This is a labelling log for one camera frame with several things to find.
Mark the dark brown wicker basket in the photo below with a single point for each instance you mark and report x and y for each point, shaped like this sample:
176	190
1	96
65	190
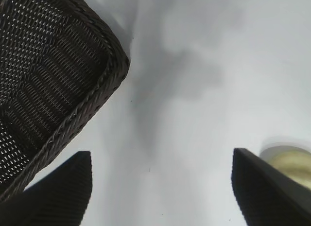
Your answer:
48	73

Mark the pale yellow egg yolk pastry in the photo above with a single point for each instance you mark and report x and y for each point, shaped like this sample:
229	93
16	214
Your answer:
291	162

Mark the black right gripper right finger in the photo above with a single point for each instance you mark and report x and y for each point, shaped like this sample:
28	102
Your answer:
267	194

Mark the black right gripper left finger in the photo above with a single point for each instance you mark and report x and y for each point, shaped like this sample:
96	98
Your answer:
60	194

